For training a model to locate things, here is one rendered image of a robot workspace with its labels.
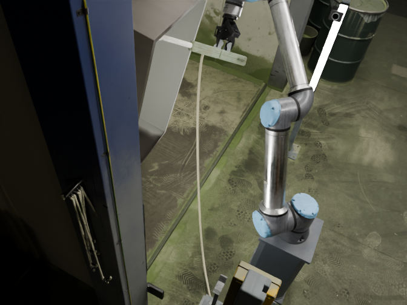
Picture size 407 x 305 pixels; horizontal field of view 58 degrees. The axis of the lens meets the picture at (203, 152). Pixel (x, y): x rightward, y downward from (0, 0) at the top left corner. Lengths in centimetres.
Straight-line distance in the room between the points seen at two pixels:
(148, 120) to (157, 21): 127
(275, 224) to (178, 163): 145
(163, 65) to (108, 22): 166
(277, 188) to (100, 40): 125
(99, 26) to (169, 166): 243
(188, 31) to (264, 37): 178
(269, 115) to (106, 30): 99
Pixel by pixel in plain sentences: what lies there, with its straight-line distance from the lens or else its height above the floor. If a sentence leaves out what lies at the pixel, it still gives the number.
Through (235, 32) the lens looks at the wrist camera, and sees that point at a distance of 183.
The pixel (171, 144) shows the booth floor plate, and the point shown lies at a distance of 330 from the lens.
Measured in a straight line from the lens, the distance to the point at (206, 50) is 181.
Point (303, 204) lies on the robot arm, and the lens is 200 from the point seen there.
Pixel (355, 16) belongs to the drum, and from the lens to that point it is 414.
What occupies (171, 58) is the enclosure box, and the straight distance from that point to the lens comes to 238.
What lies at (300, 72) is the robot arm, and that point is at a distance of 175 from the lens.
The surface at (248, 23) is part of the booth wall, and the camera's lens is 391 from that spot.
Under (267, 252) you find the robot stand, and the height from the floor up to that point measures 52.
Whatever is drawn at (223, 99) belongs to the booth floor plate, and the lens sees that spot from 382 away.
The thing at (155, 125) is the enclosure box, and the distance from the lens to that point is 283.
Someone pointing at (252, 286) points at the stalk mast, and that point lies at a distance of 90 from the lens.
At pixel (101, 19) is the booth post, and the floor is 209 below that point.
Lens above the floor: 246
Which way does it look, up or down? 48 degrees down
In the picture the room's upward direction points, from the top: 8 degrees clockwise
